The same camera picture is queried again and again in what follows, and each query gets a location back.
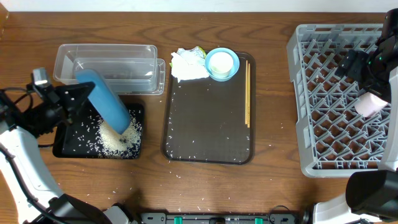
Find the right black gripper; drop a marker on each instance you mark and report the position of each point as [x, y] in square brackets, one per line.
[356, 61]

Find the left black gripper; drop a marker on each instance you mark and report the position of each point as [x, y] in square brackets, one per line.
[61, 94]

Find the dark blue plate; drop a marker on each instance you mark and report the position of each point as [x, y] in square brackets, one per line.
[105, 101]

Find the pink cup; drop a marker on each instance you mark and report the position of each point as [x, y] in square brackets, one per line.
[368, 105]

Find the white rice pile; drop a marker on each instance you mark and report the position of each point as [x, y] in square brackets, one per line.
[118, 143]

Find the cream white cup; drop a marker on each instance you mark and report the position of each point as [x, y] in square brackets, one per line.
[221, 64]

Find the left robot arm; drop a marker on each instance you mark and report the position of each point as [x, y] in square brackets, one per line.
[38, 197]

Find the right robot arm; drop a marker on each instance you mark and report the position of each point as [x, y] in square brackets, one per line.
[370, 196]

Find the black waste tray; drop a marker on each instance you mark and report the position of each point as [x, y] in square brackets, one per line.
[74, 146]

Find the grey dishwasher rack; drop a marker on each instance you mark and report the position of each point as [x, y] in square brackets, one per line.
[333, 139]

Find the clear plastic bin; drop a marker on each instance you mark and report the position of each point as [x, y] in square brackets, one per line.
[129, 69]

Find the crumpled white paper napkin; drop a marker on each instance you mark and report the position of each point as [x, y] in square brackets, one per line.
[188, 64]

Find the light blue bowl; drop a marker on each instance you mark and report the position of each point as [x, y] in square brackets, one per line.
[235, 68]

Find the dark brown serving tray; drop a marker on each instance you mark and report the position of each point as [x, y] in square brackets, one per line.
[205, 119]

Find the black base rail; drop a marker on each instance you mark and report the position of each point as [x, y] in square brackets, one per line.
[163, 218]

